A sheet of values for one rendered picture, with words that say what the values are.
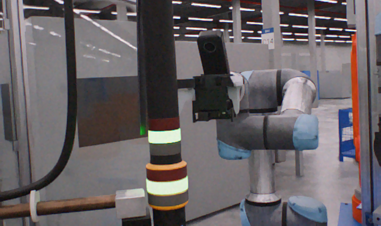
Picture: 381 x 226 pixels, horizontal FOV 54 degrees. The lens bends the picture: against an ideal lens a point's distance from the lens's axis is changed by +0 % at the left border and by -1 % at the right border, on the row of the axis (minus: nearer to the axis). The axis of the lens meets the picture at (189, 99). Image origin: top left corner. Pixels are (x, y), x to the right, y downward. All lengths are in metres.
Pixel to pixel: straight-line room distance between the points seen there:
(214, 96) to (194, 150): 3.78
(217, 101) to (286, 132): 0.21
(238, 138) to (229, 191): 4.09
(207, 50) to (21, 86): 0.66
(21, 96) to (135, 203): 0.82
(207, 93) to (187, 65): 3.69
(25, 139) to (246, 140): 0.66
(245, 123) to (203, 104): 0.19
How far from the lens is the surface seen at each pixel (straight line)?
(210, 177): 4.64
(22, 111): 1.18
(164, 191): 0.40
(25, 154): 1.20
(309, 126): 0.81
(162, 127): 0.39
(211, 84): 0.65
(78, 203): 0.41
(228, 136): 0.83
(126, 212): 0.41
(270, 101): 1.18
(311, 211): 1.23
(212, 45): 0.67
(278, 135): 0.81
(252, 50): 5.08
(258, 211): 1.25
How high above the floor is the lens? 1.67
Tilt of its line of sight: 3 degrees down
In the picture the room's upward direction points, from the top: 3 degrees counter-clockwise
